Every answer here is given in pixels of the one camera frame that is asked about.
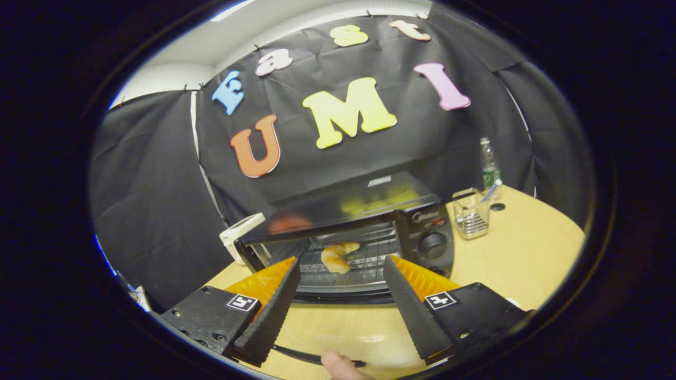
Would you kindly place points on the golden bread roll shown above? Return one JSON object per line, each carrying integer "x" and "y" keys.
{"x": 335, "y": 258}

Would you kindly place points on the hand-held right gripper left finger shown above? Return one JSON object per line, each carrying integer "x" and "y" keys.
{"x": 272, "y": 316}

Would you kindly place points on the white pen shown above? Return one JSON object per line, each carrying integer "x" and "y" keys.
{"x": 491, "y": 190}

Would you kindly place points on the clear glass holder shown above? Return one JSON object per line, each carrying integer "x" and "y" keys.
{"x": 471, "y": 219}

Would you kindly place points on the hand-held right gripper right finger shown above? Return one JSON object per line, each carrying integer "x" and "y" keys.
{"x": 414, "y": 314}

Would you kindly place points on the clear plastic bottle green label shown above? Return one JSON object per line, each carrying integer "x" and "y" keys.
{"x": 489, "y": 166}

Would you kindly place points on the black electric oven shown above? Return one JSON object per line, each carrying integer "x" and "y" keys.
{"x": 428, "y": 232}

